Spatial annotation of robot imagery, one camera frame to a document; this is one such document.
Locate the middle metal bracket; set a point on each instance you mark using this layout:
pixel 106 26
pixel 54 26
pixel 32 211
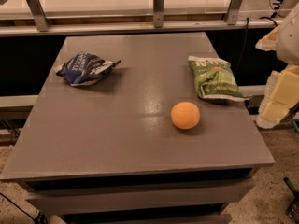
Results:
pixel 158 13

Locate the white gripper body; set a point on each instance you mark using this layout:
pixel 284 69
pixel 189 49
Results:
pixel 290 39

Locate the metal bracket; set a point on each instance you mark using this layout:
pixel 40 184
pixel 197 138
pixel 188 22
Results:
pixel 232 12
pixel 40 19
pixel 158 13

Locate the green chip bag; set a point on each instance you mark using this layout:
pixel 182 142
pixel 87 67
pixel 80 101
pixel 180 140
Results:
pixel 214 79

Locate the blue chip bag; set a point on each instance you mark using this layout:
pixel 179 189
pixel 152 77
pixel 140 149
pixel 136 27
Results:
pixel 85 69

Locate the right metal bracket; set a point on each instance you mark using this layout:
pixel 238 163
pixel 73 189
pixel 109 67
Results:
pixel 232 12

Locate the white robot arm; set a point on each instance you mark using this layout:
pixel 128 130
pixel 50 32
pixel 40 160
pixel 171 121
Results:
pixel 288 3

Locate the grey upper drawer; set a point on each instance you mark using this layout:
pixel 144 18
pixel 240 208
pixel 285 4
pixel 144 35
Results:
pixel 79 201

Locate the left metal bracket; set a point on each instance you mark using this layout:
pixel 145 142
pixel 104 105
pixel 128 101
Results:
pixel 40 19

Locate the dark object on floor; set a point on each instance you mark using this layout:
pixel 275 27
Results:
pixel 293 209

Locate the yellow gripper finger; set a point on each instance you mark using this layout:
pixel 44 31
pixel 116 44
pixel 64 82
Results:
pixel 268 42
pixel 281 94

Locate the orange fruit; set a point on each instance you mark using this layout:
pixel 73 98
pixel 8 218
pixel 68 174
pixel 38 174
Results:
pixel 185 115

